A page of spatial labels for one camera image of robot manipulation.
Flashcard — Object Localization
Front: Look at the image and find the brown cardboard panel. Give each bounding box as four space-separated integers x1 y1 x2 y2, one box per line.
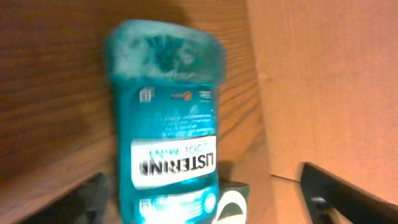
248 0 397 203

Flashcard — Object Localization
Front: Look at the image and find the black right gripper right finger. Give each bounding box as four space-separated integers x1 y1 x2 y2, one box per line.
300 162 397 224

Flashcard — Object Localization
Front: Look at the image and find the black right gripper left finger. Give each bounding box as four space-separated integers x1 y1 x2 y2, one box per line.
21 173 109 224

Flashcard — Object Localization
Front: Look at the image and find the teal mouthwash bottle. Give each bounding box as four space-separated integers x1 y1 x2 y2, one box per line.
105 20 225 223

